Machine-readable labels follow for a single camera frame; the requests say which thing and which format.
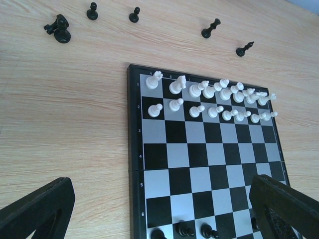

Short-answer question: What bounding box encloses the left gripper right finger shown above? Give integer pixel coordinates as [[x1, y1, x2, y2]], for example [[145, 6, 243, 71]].
[[249, 174, 319, 239]]

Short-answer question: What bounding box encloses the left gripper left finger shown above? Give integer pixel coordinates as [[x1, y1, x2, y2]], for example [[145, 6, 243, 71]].
[[0, 177, 75, 239]]

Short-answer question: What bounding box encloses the black folding chess board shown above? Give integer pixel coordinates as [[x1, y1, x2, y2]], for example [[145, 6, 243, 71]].
[[127, 64, 289, 239]]

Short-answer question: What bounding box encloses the black king piece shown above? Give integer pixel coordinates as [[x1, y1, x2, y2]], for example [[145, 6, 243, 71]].
[[236, 41, 254, 57]]

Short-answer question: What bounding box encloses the black rook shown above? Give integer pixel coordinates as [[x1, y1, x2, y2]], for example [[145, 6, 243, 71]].
[[44, 14, 71, 43]]

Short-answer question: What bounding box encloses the black queen piece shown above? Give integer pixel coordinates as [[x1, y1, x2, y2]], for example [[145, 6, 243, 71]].
[[201, 18, 221, 39]]

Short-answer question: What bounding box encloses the black pawn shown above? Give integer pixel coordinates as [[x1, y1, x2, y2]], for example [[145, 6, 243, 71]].
[[86, 2, 98, 20], [129, 6, 140, 23]]

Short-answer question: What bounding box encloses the white pawn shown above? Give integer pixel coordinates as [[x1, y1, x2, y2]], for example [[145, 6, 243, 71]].
[[250, 113, 267, 123], [169, 98, 184, 112], [207, 106, 224, 118], [262, 112, 278, 121], [148, 104, 163, 118], [235, 111, 251, 121], [222, 110, 238, 121], [189, 105, 205, 118]]

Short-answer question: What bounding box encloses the white rook right corner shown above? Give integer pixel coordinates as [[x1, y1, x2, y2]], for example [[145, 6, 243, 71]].
[[258, 93, 277, 106]]

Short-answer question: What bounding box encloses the white rook corner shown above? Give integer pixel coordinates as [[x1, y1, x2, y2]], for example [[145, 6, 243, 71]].
[[146, 71, 163, 90], [258, 93, 277, 106]]

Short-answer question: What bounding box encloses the white knight right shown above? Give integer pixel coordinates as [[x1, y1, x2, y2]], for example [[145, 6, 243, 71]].
[[246, 92, 268, 104]]

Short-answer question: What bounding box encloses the white knight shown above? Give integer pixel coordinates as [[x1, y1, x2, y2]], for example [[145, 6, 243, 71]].
[[169, 75, 186, 95], [246, 92, 268, 104]]

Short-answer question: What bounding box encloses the white bishop right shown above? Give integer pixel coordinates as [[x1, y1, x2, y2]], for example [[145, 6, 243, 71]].
[[233, 88, 255, 103]]

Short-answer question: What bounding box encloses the white bishop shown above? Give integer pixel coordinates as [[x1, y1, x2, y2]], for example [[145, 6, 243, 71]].
[[189, 81, 209, 98], [233, 88, 255, 103]]

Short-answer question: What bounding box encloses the white king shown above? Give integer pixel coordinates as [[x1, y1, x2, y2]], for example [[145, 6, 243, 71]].
[[219, 82, 244, 101]]

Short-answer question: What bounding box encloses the white queen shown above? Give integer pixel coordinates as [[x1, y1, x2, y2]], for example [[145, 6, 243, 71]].
[[202, 79, 229, 99]]

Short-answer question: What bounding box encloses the white bishop left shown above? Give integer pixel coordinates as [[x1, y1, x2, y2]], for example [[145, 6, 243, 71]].
[[189, 81, 209, 98]]

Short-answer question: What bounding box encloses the white knight left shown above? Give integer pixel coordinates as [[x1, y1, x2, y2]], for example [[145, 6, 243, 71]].
[[169, 75, 186, 95]]

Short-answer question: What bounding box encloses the white rook left corner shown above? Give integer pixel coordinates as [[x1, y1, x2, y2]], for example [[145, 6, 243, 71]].
[[146, 71, 163, 90]]

